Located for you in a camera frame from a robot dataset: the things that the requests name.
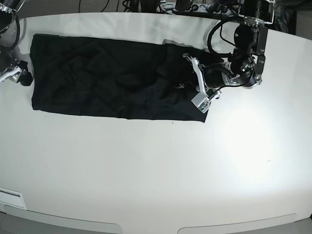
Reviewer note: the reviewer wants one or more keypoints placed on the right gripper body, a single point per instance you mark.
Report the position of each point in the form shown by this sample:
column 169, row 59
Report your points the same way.
column 18, row 74

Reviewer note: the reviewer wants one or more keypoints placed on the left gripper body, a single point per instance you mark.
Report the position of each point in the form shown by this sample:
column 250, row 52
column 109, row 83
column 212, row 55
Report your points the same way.
column 209, row 79

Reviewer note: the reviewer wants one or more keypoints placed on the black T-shirt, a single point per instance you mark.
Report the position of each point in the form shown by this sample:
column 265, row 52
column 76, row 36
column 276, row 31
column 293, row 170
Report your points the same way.
column 84, row 76

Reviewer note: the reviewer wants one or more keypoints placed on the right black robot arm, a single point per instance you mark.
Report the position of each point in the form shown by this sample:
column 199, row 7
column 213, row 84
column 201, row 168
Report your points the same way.
column 8, row 15

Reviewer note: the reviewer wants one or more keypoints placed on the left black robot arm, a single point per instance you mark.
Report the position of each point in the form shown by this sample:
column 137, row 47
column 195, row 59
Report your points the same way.
column 244, row 66

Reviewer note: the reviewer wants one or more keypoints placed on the black equipment clutter behind table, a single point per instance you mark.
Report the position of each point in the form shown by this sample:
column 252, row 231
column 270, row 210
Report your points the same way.
column 285, row 16

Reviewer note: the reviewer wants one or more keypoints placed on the white label plate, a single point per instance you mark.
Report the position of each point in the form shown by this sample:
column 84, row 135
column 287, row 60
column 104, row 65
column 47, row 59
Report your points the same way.
column 12, row 198

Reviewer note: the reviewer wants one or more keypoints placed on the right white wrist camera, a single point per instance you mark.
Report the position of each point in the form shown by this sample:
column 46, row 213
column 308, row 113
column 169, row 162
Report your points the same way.
column 202, row 102

